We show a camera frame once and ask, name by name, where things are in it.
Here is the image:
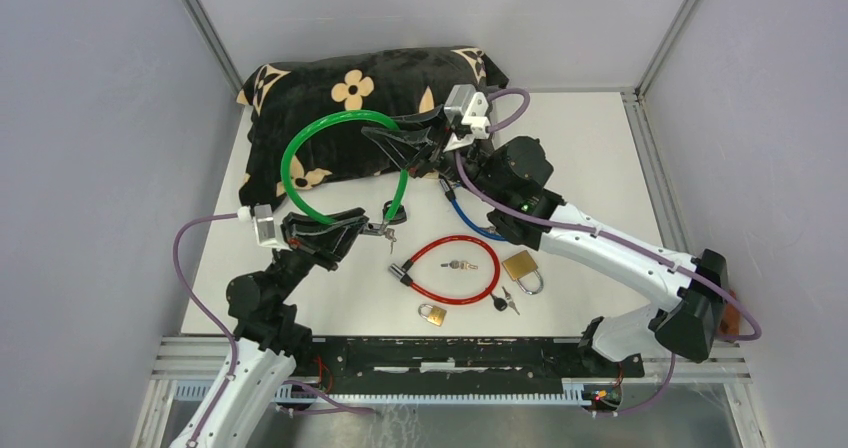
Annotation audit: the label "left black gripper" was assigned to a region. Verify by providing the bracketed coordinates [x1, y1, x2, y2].
[268, 207, 369, 303]

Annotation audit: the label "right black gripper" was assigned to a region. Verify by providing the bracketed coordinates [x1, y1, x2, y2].
[363, 103, 507, 206]

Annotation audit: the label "black padlock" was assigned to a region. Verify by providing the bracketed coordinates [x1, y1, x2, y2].
[382, 201, 408, 225]

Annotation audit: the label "green cable lock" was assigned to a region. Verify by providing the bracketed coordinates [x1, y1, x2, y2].
[280, 109, 401, 220]

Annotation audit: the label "red cable lock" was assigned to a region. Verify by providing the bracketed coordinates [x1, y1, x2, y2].
[388, 234, 502, 307]

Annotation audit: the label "blue cable lock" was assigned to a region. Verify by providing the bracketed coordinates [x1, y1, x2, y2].
[438, 177, 506, 242]

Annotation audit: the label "small brass padlock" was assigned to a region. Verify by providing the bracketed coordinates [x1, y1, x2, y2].
[417, 304, 447, 327]

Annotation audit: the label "large brass padlock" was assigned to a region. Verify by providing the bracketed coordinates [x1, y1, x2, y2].
[501, 250, 545, 296]

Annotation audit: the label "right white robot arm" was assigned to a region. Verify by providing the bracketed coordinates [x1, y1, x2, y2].
[362, 111, 727, 376]

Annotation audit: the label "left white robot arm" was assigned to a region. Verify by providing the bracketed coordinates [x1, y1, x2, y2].
[171, 208, 369, 447]

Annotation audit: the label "red lock keys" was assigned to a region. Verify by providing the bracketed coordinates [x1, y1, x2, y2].
[440, 260, 479, 270]

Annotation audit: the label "small silver brass-lock keys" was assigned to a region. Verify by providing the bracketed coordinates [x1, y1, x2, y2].
[501, 287, 520, 315]

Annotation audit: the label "black head key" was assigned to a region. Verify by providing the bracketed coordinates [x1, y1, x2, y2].
[490, 294, 508, 312]

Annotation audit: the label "silver keys on table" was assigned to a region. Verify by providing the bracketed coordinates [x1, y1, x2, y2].
[362, 223, 397, 254]

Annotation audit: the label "black floral pillow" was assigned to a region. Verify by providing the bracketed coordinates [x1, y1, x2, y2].
[236, 45, 510, 208]

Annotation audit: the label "brown cloth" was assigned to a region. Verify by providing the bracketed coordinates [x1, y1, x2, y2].
[717, 302, 741, 341]

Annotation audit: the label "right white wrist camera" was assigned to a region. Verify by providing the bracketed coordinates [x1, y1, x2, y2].
[443, 84, 491, 150]

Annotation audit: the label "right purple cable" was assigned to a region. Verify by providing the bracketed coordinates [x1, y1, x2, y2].
[453, 87, 763, 342]

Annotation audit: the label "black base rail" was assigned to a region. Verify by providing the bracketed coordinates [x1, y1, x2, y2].
[293, 336, 645, 405]

